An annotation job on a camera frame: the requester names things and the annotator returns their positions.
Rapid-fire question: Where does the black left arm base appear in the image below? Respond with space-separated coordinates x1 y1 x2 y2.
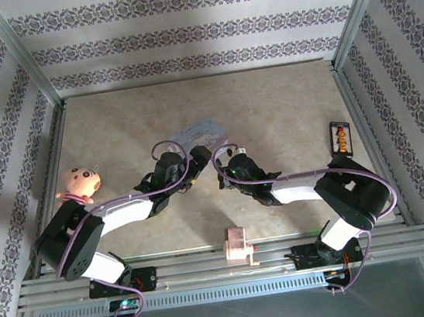
86 264 160 301

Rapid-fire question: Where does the grey slotted cable duct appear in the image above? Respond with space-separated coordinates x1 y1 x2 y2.
32 271 329 317

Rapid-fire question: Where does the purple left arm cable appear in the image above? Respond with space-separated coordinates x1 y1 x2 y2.
39 136 215 317

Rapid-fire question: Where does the pink plush doll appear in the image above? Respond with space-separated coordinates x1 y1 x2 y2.
52 163 105 211

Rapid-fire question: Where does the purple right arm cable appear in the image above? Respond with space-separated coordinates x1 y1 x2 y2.
210 123 409 310

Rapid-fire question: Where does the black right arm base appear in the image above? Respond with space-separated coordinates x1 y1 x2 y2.
283 236 364 274

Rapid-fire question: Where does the aluminium rail frame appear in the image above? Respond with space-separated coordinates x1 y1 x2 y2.
13 215 424 312

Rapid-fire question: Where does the pink plastic toy block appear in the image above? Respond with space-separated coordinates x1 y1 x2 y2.
220 224 260 271

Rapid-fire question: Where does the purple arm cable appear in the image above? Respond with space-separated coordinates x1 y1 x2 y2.
210 123 409 310
39 136 215 317

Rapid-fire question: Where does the black orange charging board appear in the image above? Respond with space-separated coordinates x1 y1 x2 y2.
326 119 355 161

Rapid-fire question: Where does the aluminium frame post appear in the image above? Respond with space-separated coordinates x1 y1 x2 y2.
322 0 406 70
0 0 64 114

